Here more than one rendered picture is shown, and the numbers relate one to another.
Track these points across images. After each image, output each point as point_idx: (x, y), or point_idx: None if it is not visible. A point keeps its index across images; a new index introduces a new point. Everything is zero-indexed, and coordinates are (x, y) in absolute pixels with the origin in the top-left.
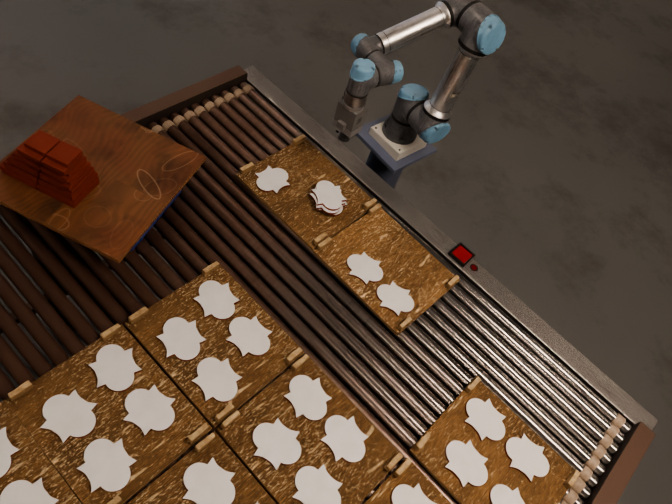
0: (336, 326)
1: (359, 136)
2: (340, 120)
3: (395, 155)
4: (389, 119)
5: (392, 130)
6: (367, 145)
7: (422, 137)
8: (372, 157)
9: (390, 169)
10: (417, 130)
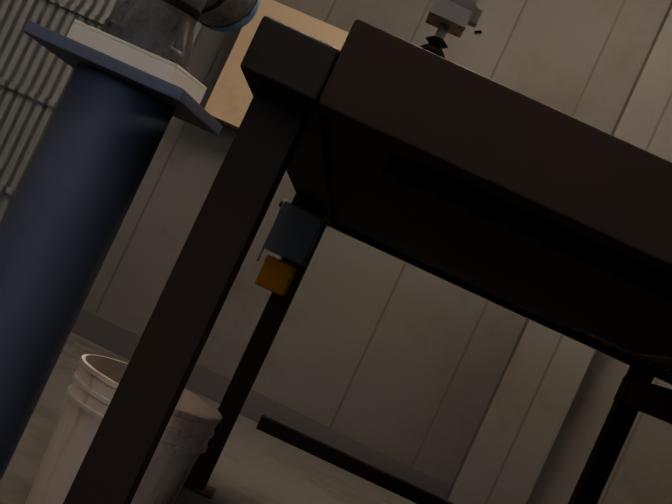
0: None
1: (189, 100)
2: (476, 8)
3: (199, 98)
4: (175, 24)
5: (191, 45)
6: (197, 110)
7: (247, 20)
8: (145, 148)
9: (217, 130)
10: (242, 10)
